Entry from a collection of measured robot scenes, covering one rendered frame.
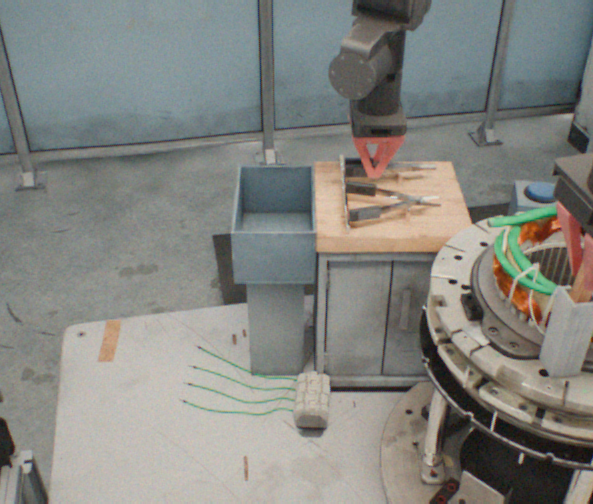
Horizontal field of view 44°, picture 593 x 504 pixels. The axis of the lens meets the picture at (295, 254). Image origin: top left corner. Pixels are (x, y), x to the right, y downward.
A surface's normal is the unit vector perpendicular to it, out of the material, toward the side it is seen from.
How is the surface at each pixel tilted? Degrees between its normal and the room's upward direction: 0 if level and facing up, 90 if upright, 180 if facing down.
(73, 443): 0
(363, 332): 90
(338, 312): 90
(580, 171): 6
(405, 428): 0
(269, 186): 90
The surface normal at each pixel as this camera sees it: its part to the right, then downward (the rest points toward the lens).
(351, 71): -0.44, 0.55
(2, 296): 0.00, -0.80
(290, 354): 0.00, 0.60
